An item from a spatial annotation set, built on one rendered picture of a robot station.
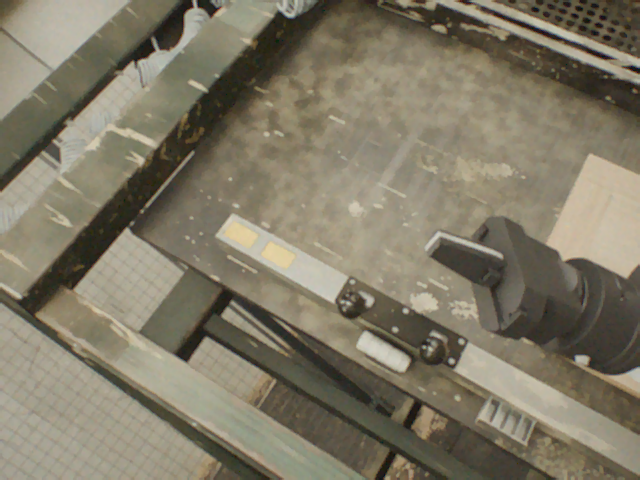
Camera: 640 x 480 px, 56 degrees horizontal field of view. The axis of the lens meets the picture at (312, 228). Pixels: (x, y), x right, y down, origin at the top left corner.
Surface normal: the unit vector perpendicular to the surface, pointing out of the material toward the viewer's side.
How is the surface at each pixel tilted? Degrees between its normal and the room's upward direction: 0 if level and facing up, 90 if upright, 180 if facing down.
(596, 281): 16
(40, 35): 90
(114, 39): 90
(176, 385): 60
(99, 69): 90
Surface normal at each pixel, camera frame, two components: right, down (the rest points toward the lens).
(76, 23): 0.41, -0.15
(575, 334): -0.88, -0.40
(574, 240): 0.00, -0.48
